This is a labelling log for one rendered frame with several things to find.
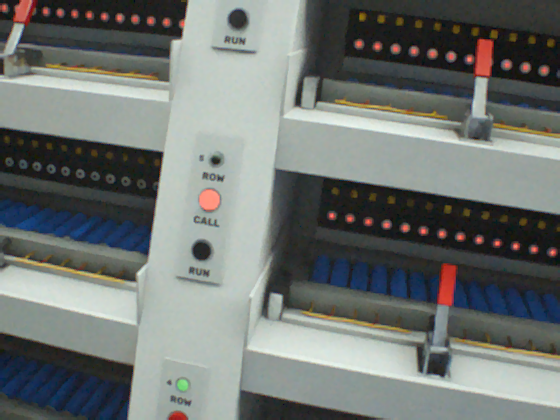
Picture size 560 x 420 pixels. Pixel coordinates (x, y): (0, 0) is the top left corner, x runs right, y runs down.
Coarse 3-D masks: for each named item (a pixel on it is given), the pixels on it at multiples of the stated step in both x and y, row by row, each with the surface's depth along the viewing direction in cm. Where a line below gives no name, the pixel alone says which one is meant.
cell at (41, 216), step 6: (42, 210) 61; (48, 210) 62; (36, 216) 60; (42, 216) 60; (48, 216) 61; (24, 222) 58; (30, 222) 58; (36, 222) 59; (42, 222) 60; (18, 228) 57; (24, 228) 57; (30, 228) 58
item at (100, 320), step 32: (64, 192) 65; (96, 192) 64; (0, 288) 49; (32, 288) 49; (64, 288) 50; (96, 288) 51; (0, 320) 49; (32, 320) 48; (64, 320) 47; (96, 320) 47; (128, 320) 46; (96, 352) 48; (128, 352) 47
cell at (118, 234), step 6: (126, 222) 61; (132, 222) 62; (120, 228) 59; (126, 228) 60; (132, 228) 61; (108, 234) 58; (114, 234) 58; (120, 234) 58; (126, 234) 59; (102, 240) 56; (108, 240) 56; (114, 240) 57; (120, 240) 58; (108, 246) 56
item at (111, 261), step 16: (0, 240) 54; (16, 240) 54; (32, 240) 53; (48, 240) 54; (64, 240) 54; (32, 256) 54; (48, 256) 53; (64, 256) 53; (80, 256) 53; (96, 256) 52; (112, 256) 52; (128, 256) 52; (144, 256) 53; (96, 272) 53; (112, 272) 53; (128, 272) 52
